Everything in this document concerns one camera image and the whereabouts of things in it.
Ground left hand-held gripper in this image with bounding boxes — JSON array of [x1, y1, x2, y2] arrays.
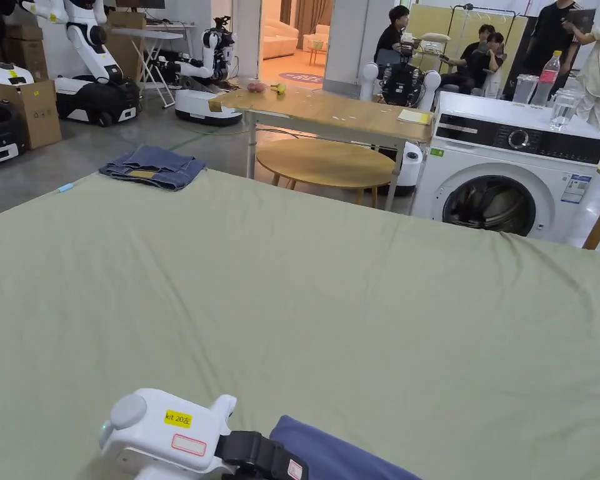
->
[[99, 387, 311, 480]]

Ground dark blue garment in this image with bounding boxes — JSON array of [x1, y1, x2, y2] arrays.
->
[[269, 414, 423, 480]]

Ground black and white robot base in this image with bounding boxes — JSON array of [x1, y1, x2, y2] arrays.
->
[[0, 99, 31, 169]]

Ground bed with pale green sheet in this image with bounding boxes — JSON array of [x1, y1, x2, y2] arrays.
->
[[0, 167, 600, 480]]

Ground round low wooden table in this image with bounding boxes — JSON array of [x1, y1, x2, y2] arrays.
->
[[256, 138, 398, 208]]

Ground folded blue jeans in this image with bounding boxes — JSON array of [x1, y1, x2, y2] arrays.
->
[[98, 144, 207, 192]]

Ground rectangular wooden table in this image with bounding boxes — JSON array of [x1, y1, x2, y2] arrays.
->
[[208, 81, 434, 212]]

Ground white washing machine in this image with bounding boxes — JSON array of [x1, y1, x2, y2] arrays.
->
[[411, 49, 600, 247]]

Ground white robot with black chest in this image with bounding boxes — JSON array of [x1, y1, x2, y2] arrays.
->
[[359, 47, 443, 197]]

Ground white robot with black arms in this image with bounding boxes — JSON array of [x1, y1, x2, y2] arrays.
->
[[154, 14, 244, 127]]

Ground cream sofa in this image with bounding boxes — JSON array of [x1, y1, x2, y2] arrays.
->
[[262, 19, 299, 62]]

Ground open brown carton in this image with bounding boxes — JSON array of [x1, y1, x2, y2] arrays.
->
[[0, 62, 63, 151]]

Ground group of people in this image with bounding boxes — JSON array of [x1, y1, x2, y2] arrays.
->
[[439, 24, 507, 99]]

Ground white folding table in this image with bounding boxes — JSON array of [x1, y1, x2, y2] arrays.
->
[[109, 26, 197, 108]]

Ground tall brown carton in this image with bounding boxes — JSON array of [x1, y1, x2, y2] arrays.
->
[[106, 11, 147, 82]]

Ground tall white humanoid robot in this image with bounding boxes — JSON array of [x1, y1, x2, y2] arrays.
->
[[22, 0, 142, 126]]

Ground stack of brown cartons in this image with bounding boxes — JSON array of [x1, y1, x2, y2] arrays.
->
[[2, 24, 49, 82]]

